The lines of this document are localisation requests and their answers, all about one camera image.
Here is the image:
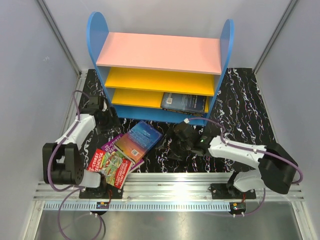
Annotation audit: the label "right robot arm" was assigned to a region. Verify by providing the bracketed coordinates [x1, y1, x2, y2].
[156, 122, 298, 199]

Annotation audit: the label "Nineteen Eighty-Four grey-blue book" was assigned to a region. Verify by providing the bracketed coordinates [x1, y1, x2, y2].
[160, 92, 207, 117]

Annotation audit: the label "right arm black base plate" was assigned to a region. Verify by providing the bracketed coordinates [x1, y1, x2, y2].
[208, 183, 257, 200]

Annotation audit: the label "blue pink yellow bookshelf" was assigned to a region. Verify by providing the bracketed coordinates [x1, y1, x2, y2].
[86, 11, 235, 126]

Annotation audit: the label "red Storey Treehouse book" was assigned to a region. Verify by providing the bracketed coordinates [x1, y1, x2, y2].
[87, 149, 133, 189]

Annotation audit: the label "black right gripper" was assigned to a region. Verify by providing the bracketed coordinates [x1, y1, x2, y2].
[155, 126, 192, 161]

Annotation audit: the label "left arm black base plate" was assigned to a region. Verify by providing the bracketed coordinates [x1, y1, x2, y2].
[79, 183, 123, 200]

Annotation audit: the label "purple 117-Storey Treehouse book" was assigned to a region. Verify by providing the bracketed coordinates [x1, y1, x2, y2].
[101, 133, 145, 173]

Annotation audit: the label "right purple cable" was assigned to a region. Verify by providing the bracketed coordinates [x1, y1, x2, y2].
[183, 117, 305, 218]

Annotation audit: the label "white slotted cable duct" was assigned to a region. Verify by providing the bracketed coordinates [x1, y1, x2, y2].
[43, 200, 245, 213]

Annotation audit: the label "aluminium rail base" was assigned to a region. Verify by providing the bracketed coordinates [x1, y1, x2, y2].
[32, 172, 305, 202]

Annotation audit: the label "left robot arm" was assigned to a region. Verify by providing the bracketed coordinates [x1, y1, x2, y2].
[42, 95, 120, 199]

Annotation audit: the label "Jane Eyre blue orange book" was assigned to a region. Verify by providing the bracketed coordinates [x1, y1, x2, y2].
[114, 120, 163, 164]

